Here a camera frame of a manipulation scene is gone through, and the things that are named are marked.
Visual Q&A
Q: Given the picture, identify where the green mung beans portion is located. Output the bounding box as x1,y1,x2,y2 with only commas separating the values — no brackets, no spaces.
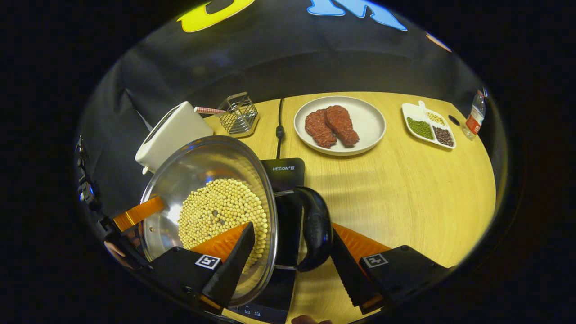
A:
407,117,434,140

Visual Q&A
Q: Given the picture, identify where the white divided dish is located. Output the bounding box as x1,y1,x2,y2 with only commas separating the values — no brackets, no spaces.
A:
401,100,457,149

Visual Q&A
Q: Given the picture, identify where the black power cable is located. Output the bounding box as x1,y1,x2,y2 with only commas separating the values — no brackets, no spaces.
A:
275,97,286,159

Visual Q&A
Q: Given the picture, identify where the clear plastic water bottle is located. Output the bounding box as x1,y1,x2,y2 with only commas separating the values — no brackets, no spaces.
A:
463,89,487,141

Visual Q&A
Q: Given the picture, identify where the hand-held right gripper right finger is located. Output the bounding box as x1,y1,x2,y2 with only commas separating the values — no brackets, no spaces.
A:
330,223,450,315

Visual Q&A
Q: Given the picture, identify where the black induction cooktop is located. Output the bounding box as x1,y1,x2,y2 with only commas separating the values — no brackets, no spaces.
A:
227,157,306,324

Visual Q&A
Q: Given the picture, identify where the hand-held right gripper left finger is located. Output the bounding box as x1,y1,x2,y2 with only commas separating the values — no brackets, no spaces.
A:
151,222,256,311

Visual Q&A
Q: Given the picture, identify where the dark red beans portion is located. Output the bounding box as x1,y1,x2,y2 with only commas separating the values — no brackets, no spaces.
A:
433,126,455,147

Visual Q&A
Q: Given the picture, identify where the white toaster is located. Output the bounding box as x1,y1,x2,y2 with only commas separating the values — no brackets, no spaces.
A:
135,101,215,175

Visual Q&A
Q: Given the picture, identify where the red meat steak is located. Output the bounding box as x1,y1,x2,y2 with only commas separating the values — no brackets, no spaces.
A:
305,108,338,149
324,105,360,147

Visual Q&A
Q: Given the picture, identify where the soybeans heap in pot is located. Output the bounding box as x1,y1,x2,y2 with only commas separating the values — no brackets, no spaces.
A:
178,178,269,273

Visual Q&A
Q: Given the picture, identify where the metal wire basket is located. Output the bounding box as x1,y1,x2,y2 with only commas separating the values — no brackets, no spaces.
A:
218,92,260,138

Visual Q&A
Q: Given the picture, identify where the round white plate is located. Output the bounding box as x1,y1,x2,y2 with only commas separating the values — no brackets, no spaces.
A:
293,96,387,157

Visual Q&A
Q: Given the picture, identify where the stainless steel pot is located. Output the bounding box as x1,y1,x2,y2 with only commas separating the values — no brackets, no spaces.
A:
139,135,333,308

